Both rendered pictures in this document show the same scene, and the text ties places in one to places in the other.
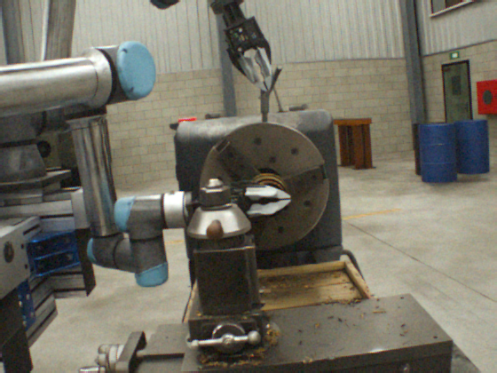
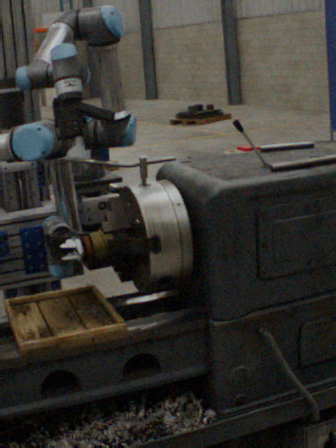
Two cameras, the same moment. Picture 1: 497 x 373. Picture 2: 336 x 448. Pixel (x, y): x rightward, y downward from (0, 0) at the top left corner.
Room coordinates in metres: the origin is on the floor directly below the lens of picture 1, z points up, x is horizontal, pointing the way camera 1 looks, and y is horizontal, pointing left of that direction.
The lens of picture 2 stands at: (0.67, -1.77, 1.61)
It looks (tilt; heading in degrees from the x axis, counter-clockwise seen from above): 15 degrees down; 71
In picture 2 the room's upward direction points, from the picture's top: 4 degrees counter-clockwise
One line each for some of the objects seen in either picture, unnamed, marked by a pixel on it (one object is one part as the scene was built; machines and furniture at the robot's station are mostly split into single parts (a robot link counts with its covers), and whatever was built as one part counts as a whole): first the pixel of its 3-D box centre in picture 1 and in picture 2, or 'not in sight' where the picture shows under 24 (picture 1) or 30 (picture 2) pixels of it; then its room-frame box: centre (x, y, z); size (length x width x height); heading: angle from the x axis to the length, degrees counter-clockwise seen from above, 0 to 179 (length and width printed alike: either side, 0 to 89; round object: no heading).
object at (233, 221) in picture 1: (217, 218); not in sight; (0.58, 0.04, 1.13); 0.08 x 0.08 x 0.03
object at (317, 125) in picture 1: (253, 173); (268, 220); (1.60, -0.01, 1.06); 0.59 x 0.48 x 0.39; 0
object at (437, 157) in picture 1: (437, 152); not in sight; (7.09, -2.98, 0.44); 0.59 x 0.59 x 0.88
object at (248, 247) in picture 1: (227, 267); not in sight; (0.59, 0.04, 1.07); 0.07 x 0.07 x 0.10; 0
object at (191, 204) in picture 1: (216, 207); (63, 242); (0.97, 0.07, 1.08); 0.12 x 0.09 x 0.08; 90
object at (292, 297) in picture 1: (279, 299); (61, 317); (0.91, -0.03, 0.89); 0.36 x 0.30 x 0.04; 90
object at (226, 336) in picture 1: (230, 313); not in sight; (0.61, 0.04, 0.99); 0.20 x 0.10 x 0.05; 0
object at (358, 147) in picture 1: (349, 141); not in sight; (9.99, -2.16, 0.50); 1.61 x 0.44 x 1.00; 10
